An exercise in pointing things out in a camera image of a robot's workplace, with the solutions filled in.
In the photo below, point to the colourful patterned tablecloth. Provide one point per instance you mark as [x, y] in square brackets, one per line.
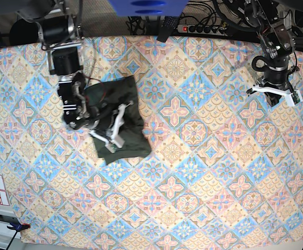
[225, 170]

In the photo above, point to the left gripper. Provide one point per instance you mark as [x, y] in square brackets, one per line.
[273, 83]

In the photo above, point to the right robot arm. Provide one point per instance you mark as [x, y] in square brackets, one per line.
[60, 34]

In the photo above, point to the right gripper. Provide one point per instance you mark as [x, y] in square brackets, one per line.
[106, 122]

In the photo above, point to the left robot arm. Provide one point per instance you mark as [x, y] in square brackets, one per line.
[277, 46]

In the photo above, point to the blue clamp bottom left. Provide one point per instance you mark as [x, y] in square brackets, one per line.
[17, 228]

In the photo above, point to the black remote control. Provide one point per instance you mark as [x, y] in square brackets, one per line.
[169, 25]

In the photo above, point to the green long-sleeve T-shirt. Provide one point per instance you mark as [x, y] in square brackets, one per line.
[117, 92]

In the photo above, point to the black round stool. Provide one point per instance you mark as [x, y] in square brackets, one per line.
[23, 32]

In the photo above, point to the white power strip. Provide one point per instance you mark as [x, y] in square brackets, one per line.
[200, 29]

